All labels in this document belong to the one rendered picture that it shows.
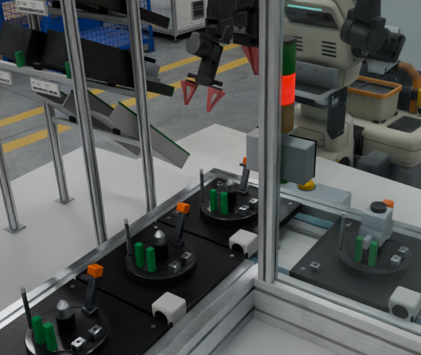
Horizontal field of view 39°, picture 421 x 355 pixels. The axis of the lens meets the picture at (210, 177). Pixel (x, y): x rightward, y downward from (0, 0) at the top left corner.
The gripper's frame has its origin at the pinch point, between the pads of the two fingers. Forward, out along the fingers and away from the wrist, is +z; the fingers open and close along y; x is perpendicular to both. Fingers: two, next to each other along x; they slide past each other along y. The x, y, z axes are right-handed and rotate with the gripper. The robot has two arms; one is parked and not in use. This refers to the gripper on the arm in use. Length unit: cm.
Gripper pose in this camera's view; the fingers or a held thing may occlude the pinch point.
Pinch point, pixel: (256, 71)
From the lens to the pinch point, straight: 140.1
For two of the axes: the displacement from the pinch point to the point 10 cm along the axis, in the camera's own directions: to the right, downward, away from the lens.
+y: 8.2, 2.5, -5.2
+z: 0.1, 9.0, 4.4
